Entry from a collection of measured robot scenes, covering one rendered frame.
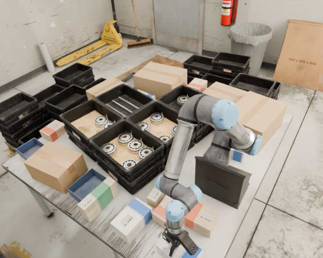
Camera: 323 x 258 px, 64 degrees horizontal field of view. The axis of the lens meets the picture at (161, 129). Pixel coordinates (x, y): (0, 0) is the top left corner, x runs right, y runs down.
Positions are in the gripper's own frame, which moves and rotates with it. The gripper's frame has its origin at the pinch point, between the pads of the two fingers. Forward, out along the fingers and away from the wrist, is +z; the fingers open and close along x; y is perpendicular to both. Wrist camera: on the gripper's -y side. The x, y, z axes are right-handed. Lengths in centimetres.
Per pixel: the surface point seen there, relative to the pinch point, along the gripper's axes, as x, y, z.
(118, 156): -21, 65, -7
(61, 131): -18, 130, 3
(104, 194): 2, 52, -3
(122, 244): 14.2, 27.0, 6.3
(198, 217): -19.6, 2.3, -1.3
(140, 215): -0.8, 26.5, -2.7
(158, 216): -6.9, 19.6, -1.2
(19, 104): -27, 242, 28
